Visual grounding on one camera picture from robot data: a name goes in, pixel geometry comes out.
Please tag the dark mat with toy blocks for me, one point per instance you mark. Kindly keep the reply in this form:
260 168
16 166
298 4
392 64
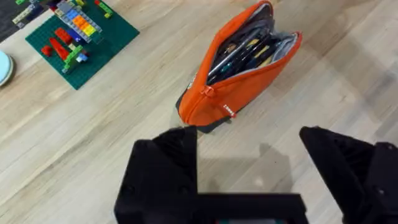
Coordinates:
17 14

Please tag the green board with toy blocks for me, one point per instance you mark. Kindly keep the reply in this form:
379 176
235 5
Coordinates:
81 37

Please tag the pale blue round plate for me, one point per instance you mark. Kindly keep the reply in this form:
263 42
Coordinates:
4 68

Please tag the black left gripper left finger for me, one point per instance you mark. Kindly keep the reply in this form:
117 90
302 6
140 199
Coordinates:
161 174

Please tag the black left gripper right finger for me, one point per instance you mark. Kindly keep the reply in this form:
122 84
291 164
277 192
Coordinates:
351 168

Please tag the orange zip pencil bag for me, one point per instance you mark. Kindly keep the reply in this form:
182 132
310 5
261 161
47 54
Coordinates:
239 71

